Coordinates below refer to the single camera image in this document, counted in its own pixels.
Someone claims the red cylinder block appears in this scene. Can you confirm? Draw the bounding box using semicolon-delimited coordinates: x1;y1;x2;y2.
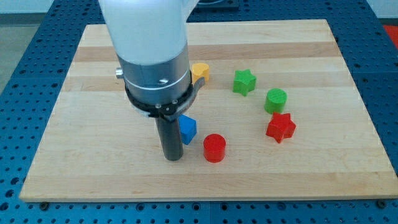
203;133;226;163

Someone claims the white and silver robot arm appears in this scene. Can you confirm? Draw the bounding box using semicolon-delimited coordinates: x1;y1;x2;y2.
99;0;200;117

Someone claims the green star block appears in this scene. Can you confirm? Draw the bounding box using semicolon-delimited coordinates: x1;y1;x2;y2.
233;69;257;96

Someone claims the red star block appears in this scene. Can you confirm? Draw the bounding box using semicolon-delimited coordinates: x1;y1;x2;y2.
266;112;296;144

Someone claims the blue cube block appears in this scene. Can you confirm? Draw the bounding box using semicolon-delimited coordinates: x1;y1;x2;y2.
178;114;197;145

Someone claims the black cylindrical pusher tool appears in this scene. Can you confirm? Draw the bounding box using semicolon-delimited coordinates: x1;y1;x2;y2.
125;78;205;161

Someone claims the yellow heart block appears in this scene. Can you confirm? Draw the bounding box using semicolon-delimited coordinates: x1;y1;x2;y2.
191;63;210;83

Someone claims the green cylinder block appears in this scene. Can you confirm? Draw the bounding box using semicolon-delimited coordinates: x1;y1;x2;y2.
264;88;287;114

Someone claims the wooden board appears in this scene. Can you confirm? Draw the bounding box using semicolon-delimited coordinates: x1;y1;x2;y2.
19;19;397;202

